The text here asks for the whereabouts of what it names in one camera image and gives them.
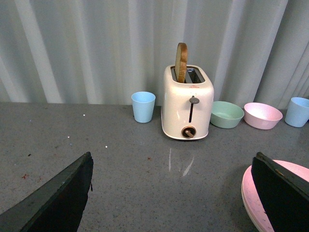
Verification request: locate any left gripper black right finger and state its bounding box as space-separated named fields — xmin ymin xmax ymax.
xmin=251 ymin=152 xmax=309 ymax=232

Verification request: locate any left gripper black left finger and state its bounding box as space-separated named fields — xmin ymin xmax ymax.
xmin=0 ymin=152 xmax=94 ymax=232

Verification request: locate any pink plate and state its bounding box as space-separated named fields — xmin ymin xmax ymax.
xmin=241 ymin=160 xmax=309 ymax=232

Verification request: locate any cream plate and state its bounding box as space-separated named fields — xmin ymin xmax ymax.
xmin=241 ymin=185 xmax=259 ymax=231

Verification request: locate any light blue cup right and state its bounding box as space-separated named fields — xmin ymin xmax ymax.
xmin=285 ymin=97 xmax=309 ymax=128

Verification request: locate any light blue cup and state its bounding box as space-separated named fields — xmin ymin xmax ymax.
xmin=285 ymin=97 xmax=309 ymax=128
xmin=131 ymin=91 xmax=156 ymax=123

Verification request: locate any pink bowl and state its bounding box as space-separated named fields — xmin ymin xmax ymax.
xmin=244 ymin=102 xmax=283 ymax=130

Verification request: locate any green bowl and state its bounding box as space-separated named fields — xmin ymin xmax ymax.
xmin=210 ymin=101 xmax=244 ymax=129

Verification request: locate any cream toaster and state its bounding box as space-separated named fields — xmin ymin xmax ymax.
xmin=161 ymin=65 xmax=214 ymax=140

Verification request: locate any light blue cup left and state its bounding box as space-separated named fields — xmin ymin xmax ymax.
xmin=131 ymin=91 xmax=156 ymax=123

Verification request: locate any grey curtain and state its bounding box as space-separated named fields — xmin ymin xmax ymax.
xmin=0 ymin=0 xmax=309 ymax=109

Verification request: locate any bread slice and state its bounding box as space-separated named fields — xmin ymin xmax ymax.
xmin=175 ymin=43 xmax=188 ymax=83

